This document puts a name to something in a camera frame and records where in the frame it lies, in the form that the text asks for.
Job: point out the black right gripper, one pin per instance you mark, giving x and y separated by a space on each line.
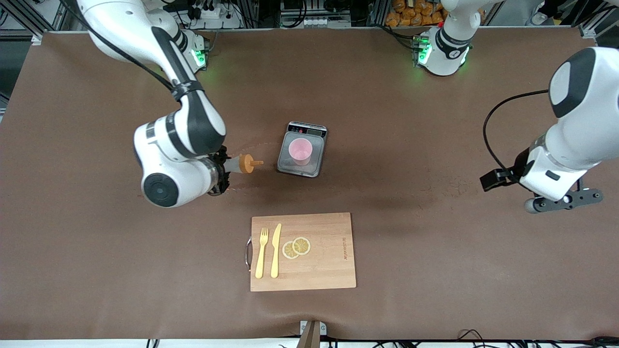
222 170

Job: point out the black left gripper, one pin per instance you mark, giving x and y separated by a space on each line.
518 167

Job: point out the squeeze bottle orange cap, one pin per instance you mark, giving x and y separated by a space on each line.
246 164

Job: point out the pink plastic cup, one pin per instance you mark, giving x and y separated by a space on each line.
300 151

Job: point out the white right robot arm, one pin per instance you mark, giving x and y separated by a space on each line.
121 24

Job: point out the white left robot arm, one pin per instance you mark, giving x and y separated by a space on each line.
590 121

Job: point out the steel kitchen scale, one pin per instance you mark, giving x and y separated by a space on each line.
285 164

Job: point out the yellow plastic fork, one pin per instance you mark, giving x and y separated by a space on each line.
261 258

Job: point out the yellow plastic knife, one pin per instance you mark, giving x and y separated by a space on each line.
275 251

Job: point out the lemon slice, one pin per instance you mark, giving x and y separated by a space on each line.
288 251
302 245

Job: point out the brown table cover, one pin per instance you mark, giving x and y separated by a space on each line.
435 290

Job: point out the wooden cutting board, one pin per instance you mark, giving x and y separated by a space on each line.
329 266

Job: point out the white power strip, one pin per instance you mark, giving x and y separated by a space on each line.
309 21
213 19

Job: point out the pile of orange packets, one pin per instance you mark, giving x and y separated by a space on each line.
406 17

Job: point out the aluminium frame profile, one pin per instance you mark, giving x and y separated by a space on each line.
587 31
36 38

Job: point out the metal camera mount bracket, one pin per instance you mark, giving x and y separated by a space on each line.
312 336

